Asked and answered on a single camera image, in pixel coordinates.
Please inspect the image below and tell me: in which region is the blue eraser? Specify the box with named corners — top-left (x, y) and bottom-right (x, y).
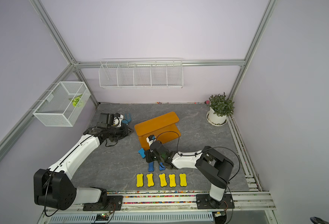
top-left (148, 162), bottom-right (154, 172)
top-left (138, 148), bottom-right (146, 159)
top-left (159, 163), bottom-right (166, 171)

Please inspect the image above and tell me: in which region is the yellow eraser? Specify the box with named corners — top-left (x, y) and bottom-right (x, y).
top-left (169, 174), bottom-right (177, 188)
top-left (146, 173), bottom-right (155, 187)
top-left (136, 174), bottom-right (144, 188)
top-left (159, 173), bottom-right (167, 187)
top-left (179, 173), bottom-right (187, 187)

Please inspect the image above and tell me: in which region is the orange wooden two-tier shelf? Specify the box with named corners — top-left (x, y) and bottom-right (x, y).
top-left (135, 112), bottom-right (181, 151)

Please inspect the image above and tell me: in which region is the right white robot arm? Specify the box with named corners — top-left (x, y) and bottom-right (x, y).
top-left (142, 143), bottom-right (234, 202)

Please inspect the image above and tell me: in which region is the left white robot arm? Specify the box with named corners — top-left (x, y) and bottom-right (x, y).
top-left (34, 124), bottom-right (133, 211)

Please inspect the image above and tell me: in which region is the green object in basket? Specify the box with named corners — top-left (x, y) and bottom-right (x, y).
top-left (69, 94), bottom-right (84, 108)

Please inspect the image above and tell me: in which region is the white mesh basket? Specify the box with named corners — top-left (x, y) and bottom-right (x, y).
top-left (33, 81), bottom-right (91, 127)

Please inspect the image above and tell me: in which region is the white vent grille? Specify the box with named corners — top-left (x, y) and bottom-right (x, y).
top-left (48, 212), bottom-right (214, 224)

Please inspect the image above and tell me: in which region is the potted green plant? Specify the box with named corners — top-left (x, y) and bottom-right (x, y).
top-left (206, 93), bottom-right (234, 127)

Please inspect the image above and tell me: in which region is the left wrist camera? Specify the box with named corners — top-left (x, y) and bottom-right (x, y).
top-left (96, 113), bottom-right (124, 128)

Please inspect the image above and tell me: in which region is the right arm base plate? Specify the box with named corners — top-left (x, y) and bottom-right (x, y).
top-left (195, 194), bottom-right (235, 210)

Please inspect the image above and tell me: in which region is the aluminium mounting rail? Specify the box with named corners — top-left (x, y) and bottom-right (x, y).
top-left (42, 191), bottom-right (277, 215)

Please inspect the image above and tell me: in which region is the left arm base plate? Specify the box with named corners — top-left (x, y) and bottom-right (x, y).
top-left (83, 195), bottom-right (123, 211)

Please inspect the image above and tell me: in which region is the white wire wall shelf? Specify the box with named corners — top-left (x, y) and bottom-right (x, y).
top-left (99, 58), bottom-right (184, 89)

